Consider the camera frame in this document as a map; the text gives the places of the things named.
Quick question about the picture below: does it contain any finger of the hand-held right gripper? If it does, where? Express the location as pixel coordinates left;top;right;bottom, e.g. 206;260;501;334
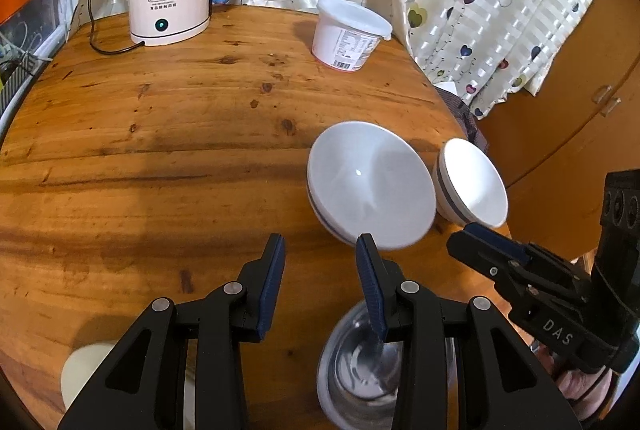
446;230;532;297
464;222;596;292

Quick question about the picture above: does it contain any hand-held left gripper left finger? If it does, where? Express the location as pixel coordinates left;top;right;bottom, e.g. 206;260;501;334
57;233;287;430

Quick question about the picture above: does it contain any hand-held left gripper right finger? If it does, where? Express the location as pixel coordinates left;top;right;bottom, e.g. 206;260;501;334
355;233;583;430

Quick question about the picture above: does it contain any small white striped bowl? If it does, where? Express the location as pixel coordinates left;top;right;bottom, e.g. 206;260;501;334
436;138;509;229

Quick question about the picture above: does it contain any stainless steel bowl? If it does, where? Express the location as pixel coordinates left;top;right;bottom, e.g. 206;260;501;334
317;302;458;430

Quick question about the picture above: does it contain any large white striped bowl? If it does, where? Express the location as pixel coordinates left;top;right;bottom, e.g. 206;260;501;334
306;121;437;250

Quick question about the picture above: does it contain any beige plate with fish print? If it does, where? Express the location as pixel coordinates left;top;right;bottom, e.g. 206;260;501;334
60;342;196;430

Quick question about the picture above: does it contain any person's right hand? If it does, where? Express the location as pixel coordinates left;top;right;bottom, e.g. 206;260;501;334
530;340;616;416

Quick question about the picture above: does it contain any dark plaid cloth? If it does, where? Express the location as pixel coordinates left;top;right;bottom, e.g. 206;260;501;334
432;82;488;153

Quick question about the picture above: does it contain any wooden cabinet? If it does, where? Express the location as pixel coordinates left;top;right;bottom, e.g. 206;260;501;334
475;0;640;271

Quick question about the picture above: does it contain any white plastic tub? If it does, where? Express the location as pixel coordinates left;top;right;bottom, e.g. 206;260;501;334
312;0;393;72

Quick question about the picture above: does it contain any clear cabinet handle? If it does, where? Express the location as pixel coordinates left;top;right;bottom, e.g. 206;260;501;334
592;85;622;116

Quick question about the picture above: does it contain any black kettle cable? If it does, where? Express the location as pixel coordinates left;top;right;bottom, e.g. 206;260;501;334
88;0;147;56

